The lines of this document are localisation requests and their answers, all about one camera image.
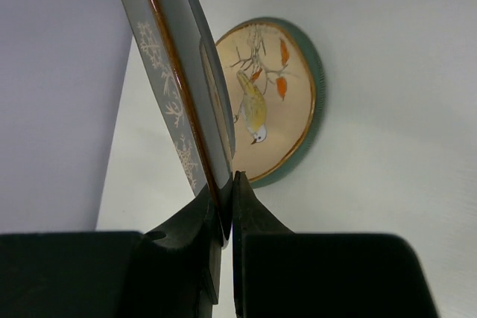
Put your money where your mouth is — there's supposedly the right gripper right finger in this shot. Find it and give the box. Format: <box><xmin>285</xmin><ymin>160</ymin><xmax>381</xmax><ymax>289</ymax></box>
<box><xmin>232</xmin><ymin>172</ymin><xmax>438</xmax><ymax>317</ymax></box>

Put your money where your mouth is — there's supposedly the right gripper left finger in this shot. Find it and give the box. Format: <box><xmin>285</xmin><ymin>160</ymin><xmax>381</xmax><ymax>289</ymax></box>
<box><xmin>1</xmin><ymin>190</ymin><xmax>222</xmax><ymax>317</ymax></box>

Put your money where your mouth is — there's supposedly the teal blue plate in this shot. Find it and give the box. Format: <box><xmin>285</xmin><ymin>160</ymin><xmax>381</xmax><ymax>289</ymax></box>
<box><xmin>245</xmin><ymin>16</ymin><xmax>327</xmax><ymax>188</ymax></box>

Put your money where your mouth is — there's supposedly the beige floral plate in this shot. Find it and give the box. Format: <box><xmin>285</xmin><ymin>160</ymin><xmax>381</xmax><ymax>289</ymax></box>
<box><xmin>216</xmin><ymin>22</ymin><xmax>312</xmax><ymax>180</ymax></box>

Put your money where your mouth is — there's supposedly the grey patterned plate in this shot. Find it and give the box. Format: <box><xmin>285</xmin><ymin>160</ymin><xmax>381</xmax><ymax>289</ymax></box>
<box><xmin>121</xmin><ymin>0</ymin><xmax>236</xmax><ymax>243</ymax></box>

